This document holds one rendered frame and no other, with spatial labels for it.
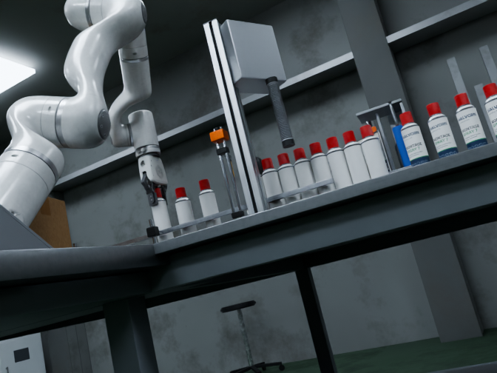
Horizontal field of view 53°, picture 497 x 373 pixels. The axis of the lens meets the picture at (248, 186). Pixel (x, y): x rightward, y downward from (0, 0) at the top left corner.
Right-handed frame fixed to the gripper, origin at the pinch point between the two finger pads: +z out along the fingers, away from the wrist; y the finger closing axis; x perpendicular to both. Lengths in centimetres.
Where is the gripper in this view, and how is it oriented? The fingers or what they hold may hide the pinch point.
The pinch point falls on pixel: (157, 200)
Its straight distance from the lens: 168.4
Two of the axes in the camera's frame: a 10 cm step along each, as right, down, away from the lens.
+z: 2.3, 9.5, -2.0
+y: 3.6, 1.1, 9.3
